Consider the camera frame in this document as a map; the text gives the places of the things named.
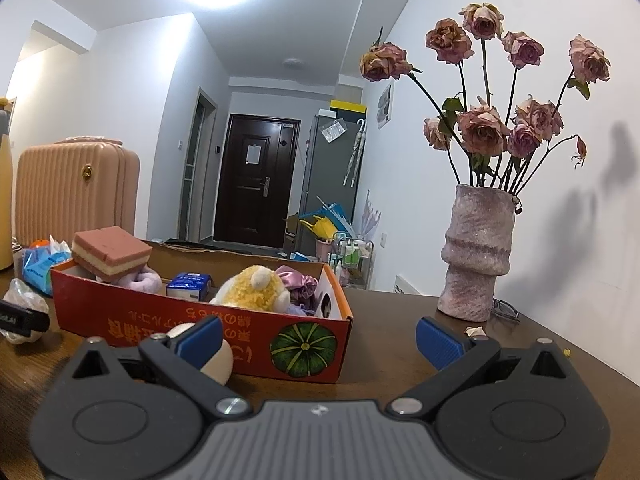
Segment yellow thermos jug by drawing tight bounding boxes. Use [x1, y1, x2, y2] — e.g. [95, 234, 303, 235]
[0, 98, 13, 271]

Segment lilac fluffy scrunchie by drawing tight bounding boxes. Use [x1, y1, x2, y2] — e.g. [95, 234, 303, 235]
[115, 266, 163, 294]

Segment blue tissue pack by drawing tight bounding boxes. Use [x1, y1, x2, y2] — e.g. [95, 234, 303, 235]
[22, 236, 72, 296]

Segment orange cardboard pumpkin box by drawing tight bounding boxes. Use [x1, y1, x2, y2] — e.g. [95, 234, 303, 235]
[51, 260, 352, 384]

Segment dried pink rose bouquet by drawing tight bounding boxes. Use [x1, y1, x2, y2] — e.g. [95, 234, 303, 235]
[359, 2, 611, 198]

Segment pink layered sponge block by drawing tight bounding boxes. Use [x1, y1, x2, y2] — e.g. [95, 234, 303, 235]
[72, 226, 152, 282]

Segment grey refrigerator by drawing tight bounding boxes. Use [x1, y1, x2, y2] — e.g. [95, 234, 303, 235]
[298, 112, 369, 256]

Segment clear plastic bag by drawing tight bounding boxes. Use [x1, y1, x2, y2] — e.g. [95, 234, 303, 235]
[1, 278, 51, 346]

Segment pink bucket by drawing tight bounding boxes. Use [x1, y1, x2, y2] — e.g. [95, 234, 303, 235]
[316, 238, 334, 263]

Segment pink ribbed suitcase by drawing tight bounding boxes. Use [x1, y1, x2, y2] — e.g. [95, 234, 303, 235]
[14, 136, 140, 246]

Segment wall picture frame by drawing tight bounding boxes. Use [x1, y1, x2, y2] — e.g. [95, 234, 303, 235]
[376, 82, 394, 128]

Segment fallen rose petal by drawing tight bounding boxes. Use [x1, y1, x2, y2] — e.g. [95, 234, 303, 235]
[465, 326, 486, 338]

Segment orange fruit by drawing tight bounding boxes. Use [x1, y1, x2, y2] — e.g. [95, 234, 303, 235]
[29, 240, 50, 249]

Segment pink satin scrunchie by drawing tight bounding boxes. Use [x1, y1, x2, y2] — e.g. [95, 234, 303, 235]
[276, 266, 318, 309]

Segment yellow plush toy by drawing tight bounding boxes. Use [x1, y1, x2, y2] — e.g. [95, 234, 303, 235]
[209, 266, 291, 313]

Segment blue white small packet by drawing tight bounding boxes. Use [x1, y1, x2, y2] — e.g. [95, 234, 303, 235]
[166, 272, 213, 302]

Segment ceiling lamp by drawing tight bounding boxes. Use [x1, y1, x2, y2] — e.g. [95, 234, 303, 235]
[282, 58, 305, 70]

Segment white wall heater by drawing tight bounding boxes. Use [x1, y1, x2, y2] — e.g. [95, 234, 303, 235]
[394, 275, 422, 296]

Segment metal wire storage cart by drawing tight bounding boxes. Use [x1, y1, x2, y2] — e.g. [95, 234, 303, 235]
[329, 232, 374, 289]

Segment dark brown entrance door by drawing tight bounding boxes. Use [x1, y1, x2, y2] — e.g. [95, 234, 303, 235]
[213, 114, 299, 248]

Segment white round foam sponge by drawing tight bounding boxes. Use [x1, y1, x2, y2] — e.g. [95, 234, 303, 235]
[167, 318, 233, 385]

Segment black eyeglasses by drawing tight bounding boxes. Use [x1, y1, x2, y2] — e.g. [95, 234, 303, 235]
[491, 298, 520, 323]

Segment yellow black box on fridge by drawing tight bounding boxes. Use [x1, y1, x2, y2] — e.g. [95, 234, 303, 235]
[330, 100, 367, 114]

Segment pink textured ceramic vase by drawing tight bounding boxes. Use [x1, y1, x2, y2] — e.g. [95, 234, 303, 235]
[437, 184, 518, 323]

